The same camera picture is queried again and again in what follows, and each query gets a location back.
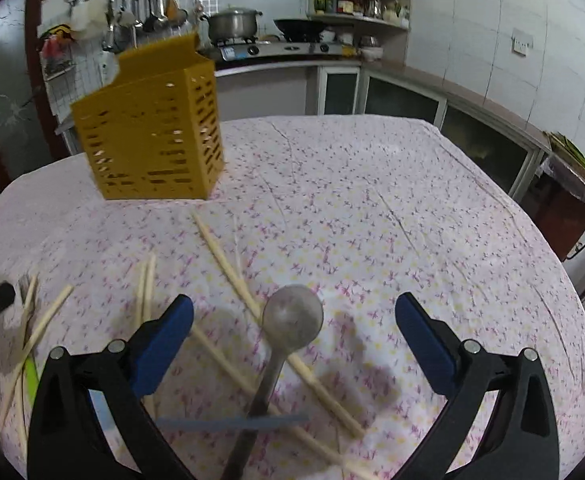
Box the green handled fork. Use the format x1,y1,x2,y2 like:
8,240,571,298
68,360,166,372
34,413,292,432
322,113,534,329
18,275,38,405

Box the bamboo chopstick diagonal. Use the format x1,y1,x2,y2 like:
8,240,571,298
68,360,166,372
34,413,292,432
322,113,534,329
0,285,74,429

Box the bamboo chopstick pair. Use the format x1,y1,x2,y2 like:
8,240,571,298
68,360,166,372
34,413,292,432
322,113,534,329
142,254,157,419
134,261,147,328

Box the long bamboo chopstick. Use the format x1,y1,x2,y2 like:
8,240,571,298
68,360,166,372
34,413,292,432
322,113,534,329
192,212,365,438

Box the metal spoon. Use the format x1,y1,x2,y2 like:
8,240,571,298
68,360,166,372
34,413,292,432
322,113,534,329
220,283,325,480

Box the light blue plastic spatula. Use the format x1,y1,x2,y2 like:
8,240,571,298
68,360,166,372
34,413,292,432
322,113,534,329
156,414,309,432

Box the kitchen counter cabinets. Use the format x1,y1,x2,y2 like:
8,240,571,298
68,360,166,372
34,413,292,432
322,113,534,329
215,58,549,202

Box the dark wooden glass door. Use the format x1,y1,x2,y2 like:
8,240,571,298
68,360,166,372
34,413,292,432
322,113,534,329
0,0,69,190

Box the yellow perforated utensil holder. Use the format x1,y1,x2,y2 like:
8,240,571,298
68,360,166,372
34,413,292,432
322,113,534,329
71,34,224,200

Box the pink floral tablecloth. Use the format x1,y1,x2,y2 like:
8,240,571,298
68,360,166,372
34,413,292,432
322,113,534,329
0,116,585,479

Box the gas stove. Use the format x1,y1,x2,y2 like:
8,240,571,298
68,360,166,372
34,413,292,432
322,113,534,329
206,41,344,62

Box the steel cooking pot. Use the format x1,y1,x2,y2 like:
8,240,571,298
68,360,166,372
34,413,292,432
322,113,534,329
200,6,263,44

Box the black wok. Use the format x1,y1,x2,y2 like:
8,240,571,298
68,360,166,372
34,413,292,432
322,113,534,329
274,18,327,44

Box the corner shelf with bottles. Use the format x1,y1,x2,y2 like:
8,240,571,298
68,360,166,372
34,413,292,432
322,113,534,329
306,0,413,63

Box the wall utensil rack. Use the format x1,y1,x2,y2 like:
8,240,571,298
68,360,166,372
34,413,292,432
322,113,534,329
68,0,188,53

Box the white wall socket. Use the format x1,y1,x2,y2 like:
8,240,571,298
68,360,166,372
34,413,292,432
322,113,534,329
510,28,534,56

